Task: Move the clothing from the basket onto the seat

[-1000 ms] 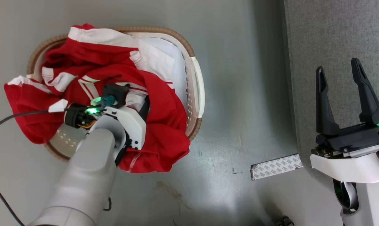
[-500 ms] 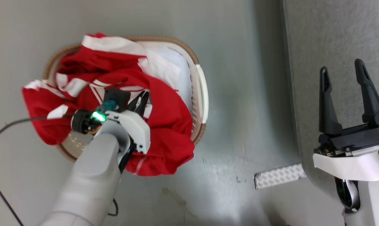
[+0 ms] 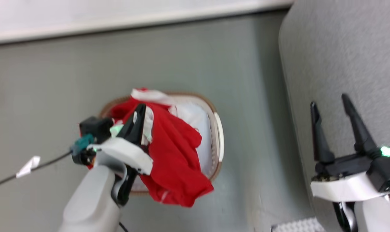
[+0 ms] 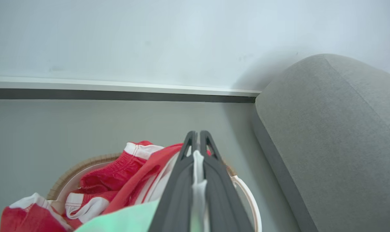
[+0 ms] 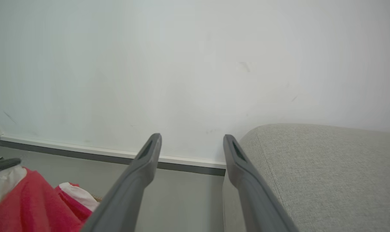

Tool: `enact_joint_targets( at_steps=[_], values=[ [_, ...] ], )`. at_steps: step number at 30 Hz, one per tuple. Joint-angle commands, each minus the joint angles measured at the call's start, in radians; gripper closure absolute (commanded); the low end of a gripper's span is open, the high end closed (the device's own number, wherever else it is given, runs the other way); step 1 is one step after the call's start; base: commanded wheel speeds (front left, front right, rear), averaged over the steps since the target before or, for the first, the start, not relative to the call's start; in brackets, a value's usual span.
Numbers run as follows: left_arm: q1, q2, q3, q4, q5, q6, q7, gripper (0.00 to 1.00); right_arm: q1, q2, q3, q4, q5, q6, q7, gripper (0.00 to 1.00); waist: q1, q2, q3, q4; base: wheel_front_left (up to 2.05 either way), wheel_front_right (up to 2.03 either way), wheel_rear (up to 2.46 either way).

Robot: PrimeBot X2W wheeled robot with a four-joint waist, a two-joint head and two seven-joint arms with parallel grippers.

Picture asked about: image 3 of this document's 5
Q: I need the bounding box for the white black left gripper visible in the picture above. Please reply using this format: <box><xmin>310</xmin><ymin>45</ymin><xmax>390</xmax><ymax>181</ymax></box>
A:
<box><xmin>91</xmin><ymin>104</ymin><xmax>154</xmax><ymax>207</ymax></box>

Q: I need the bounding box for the wicker laundry basket white liner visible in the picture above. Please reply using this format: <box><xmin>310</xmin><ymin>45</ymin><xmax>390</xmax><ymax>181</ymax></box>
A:
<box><xmin>99</xmin><ymin>91</ymin><xmax>225</xmax><ymax>197</ymax></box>

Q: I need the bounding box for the white textured mat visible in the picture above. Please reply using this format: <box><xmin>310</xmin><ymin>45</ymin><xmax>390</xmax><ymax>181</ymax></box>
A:
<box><xmin>272</xmin><ymin>217</ymin><xmax>326</xmax><ymax>232</ymax></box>

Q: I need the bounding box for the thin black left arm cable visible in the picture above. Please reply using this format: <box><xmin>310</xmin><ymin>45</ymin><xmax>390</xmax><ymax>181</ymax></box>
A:
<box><xmin>0</xmin><ymin>150</ymin><xmax>74</xmax><ymax>192</ymax></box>

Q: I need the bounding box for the white paper cable tag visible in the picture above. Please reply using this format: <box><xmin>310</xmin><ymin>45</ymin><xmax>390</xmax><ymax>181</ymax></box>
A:
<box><xmin>16</xmin><ymin>156</ymin><xmax>41</xmax><ymax>179</ymax></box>

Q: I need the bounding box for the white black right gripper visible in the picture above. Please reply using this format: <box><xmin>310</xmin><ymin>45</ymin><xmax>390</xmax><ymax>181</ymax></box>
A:
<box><xmin>310</xmin><ymin>93</ymin><xmax>390</xmax><ymax>203</ymax></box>

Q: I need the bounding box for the red garment with white trim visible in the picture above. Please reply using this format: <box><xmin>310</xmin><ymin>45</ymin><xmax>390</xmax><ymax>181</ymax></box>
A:
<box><xmin>85</xmin><ymin>88</ymin><xmax>215</xmax><ymax>208</ymax></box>

